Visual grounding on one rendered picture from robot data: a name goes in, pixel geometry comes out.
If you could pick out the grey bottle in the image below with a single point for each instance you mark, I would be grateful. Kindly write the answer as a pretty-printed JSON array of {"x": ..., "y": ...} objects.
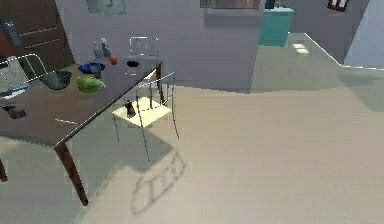
[
  {"x": 97, "y": 50},
  {"x": 105, "y": 48}
]

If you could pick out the green lettuce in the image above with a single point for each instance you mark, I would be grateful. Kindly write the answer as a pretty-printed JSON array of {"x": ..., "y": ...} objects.
[{"x": 90, "y": 84}]

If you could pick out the teal cabinet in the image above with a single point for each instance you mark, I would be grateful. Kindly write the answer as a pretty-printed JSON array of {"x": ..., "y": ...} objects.
[{"x": 275, "y": 26}]

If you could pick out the dark brown dining table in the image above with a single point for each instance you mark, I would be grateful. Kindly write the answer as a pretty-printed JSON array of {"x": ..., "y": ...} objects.
[{"x": 50, "y": 106}]

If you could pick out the black small bowl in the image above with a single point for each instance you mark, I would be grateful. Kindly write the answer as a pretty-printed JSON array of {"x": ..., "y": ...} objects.
[{"x": 132, "y": 63}]

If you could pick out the dark grey bowl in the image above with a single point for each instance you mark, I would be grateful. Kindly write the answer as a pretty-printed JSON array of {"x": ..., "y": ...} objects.
[{"x": 57, "y": 80}]

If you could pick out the orange tomato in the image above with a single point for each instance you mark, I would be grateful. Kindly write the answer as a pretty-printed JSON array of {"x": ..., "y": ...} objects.
[{"x": 113, "y": 60}]

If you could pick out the silver knife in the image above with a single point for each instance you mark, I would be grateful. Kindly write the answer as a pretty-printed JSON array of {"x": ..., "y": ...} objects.
[{"x": 66, "y": 121}]

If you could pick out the dark brown door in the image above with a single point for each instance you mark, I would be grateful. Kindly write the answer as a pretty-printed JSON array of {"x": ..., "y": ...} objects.
[{"x": 40, "y": 33}]

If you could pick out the black pepper shaker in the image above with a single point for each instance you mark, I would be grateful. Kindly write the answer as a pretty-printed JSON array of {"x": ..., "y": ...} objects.
[{"x": 130, "y": 108}]

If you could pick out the grey cup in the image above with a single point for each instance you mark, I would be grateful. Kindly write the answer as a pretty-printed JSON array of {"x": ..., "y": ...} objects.
[{"x": 96, "y": 71}]

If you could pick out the teal framed picture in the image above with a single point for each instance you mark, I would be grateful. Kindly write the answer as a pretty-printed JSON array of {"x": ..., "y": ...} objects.
[{"x": 106, "y": 6}]

